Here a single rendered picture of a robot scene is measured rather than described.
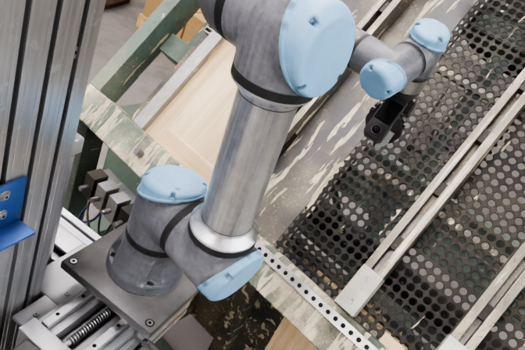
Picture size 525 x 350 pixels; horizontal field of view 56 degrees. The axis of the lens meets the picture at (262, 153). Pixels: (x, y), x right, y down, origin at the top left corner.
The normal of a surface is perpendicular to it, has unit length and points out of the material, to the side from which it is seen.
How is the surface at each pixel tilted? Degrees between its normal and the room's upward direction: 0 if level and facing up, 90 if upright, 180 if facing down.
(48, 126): 90
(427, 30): 28
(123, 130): 54
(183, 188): 8
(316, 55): 82
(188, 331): 0
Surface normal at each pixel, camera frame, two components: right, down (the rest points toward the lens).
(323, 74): 0.72, 0.47
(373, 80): -0.73, 0.51
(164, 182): 0.28, -0.87
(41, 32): 0.81, 0.52
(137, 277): 0.04, 0.22
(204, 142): -0.28, -0.32
